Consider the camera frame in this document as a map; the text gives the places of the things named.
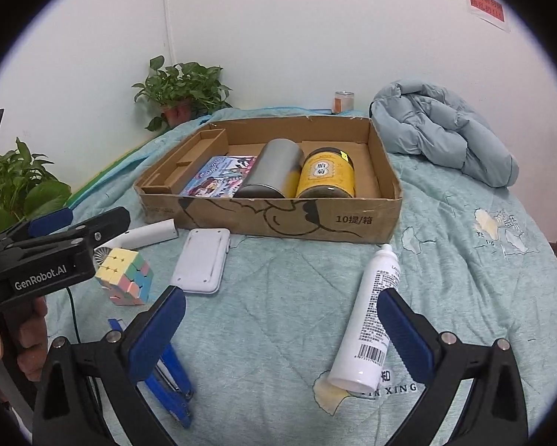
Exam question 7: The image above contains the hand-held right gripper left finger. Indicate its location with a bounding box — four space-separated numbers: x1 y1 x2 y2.
32 283 187 446

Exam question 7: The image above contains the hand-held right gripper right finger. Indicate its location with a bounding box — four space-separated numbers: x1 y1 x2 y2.
376 288 529 446

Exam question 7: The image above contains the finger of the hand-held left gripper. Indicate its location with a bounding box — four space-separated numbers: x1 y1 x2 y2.
0 208 73 248
9 206 131 261

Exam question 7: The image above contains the white spray bottle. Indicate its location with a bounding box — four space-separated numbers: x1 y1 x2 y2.
328 243 403 392

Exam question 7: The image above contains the white handheld fan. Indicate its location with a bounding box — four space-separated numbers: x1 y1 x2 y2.
94 218 178 262

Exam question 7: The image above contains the blue stapler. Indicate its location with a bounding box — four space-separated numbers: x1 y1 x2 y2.
107 318 196 429

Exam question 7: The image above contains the pastel puzzle cube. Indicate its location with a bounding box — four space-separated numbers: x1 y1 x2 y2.
94 247 154 307

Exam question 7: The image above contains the white plastic case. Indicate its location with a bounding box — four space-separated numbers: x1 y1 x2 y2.
170 227 232 295

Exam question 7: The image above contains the narrow cardboard insert tray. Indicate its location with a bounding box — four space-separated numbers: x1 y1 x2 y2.
141 129 229 195

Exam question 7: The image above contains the cartoon printed box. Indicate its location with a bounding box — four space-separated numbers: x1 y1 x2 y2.
178 155 259 198

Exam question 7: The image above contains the large cardboard box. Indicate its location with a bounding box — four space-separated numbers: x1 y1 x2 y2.
134 117 404 245

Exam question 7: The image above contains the yellow dried flower jar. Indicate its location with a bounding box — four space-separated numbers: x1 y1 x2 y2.
296 147 357 200

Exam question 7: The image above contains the silver metal can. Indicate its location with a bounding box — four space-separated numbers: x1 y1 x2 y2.
235 138 305 200

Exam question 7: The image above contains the person's left hand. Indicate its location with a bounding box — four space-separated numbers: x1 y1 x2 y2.
0 296 49 375

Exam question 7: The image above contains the large leafy green plant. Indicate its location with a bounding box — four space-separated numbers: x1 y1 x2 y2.
0 137 73 239

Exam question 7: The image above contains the teal printed quilt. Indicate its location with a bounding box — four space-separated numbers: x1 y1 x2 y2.
46 106 557 446

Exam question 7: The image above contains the small potted green plant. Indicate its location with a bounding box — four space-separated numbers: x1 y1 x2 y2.
131 56 233 132

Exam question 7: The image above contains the light blue puffer jacket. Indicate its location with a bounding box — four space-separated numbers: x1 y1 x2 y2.
370 80 520 189

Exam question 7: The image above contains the small orange label glass jar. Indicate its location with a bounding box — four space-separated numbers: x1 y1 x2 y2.
333 91 356 115

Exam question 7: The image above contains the black cable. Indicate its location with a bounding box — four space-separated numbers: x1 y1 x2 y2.
65 287 80 343

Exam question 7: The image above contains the red wall notice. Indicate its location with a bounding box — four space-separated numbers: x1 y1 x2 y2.
464 0 512 33

